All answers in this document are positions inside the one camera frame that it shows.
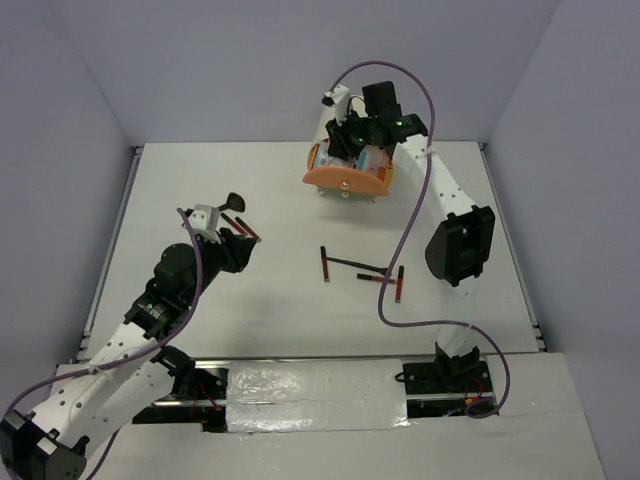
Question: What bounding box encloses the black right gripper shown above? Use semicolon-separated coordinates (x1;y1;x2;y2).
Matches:
326;106;378;162

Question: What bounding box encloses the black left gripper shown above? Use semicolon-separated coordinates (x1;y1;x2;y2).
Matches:
182;227;257;306

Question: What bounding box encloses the cotton pad pack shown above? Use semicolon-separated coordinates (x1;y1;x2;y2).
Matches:
353;146;390;176
313;141;346;168

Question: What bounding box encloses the orange top drawer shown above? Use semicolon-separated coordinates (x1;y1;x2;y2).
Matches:
302;142;394;197

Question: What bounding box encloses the thin black makeup brush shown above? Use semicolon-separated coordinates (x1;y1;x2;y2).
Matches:
326;257;387;276

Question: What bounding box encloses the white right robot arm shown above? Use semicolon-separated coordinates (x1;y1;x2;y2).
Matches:
303;81;496;391

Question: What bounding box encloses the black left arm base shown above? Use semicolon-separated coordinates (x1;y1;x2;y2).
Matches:
132;346;229;433

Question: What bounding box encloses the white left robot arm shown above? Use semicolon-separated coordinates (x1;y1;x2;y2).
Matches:
1;228;257;479

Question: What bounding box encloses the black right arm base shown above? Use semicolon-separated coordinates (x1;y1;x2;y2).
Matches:
394;346;495;418

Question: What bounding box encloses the red lip gloss far-left outer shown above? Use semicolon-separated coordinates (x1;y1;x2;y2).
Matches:
235;216;262;242

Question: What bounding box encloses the red lip gloss far-left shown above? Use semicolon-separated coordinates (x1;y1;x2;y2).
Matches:
235;216;262;242
220;212;246;236

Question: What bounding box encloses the red lip gloss far-left inner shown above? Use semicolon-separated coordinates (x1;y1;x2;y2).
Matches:
220;212;246;236

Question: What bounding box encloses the cream round drawer cabinet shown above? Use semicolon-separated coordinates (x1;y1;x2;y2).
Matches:
302;85;394;202

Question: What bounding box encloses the large black powder brush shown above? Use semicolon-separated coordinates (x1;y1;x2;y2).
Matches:
214;192;246;213

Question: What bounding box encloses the red lip gloss left-centre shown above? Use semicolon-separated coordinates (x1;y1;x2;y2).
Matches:
320;245;330;283

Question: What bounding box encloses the red lip gloss horizontal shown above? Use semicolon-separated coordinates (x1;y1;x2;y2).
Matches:
356;273;397;285

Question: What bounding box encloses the red lip gloss right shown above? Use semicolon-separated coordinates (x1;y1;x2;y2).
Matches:
395;265;405;304

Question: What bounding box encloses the silver foil covered panel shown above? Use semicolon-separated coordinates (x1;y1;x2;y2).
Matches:
226;359;409;433

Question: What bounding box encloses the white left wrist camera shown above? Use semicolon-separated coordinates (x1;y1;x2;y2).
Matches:
177;204;223;245

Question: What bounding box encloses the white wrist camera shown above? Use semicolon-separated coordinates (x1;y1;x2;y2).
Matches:
177;204;223;245
322;84;351;125

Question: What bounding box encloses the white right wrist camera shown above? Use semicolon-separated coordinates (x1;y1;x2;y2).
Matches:
322;84;351;125

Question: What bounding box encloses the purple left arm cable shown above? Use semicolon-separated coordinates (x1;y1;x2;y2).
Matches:
4;207;206;480

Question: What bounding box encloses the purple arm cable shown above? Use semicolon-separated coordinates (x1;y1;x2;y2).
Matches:
329;61;511;418
4;207;206;480

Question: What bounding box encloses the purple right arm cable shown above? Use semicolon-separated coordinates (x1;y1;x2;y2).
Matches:
329;61;511;418

